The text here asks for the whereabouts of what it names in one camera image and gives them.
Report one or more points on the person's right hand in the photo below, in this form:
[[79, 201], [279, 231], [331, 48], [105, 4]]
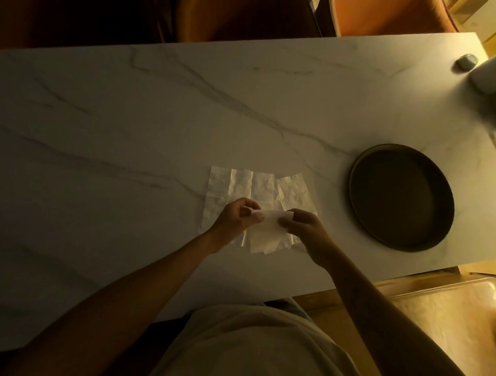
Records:
[[310, 236]]

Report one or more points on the person's left hand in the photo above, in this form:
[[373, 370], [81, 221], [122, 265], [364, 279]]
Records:
[[232, 224]]

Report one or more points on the spread of white paper napkins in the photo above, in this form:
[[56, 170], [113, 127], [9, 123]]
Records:
[[240, 182]]

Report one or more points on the round dark tray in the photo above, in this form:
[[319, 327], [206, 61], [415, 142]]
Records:
[[401, 197]]

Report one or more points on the person's left forearm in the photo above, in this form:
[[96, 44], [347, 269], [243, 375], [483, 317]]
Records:
[[116, 306]]

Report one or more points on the person's right forearm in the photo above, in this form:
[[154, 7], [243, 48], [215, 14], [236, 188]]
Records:
[[379, 321]]

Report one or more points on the beige shirt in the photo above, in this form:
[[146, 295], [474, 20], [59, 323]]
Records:
[[252, 341]]

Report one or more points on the small grey round cap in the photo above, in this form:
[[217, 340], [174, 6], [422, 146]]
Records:
[[466, 62]]

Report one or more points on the white rounded container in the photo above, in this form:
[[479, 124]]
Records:
[[486, 77]]

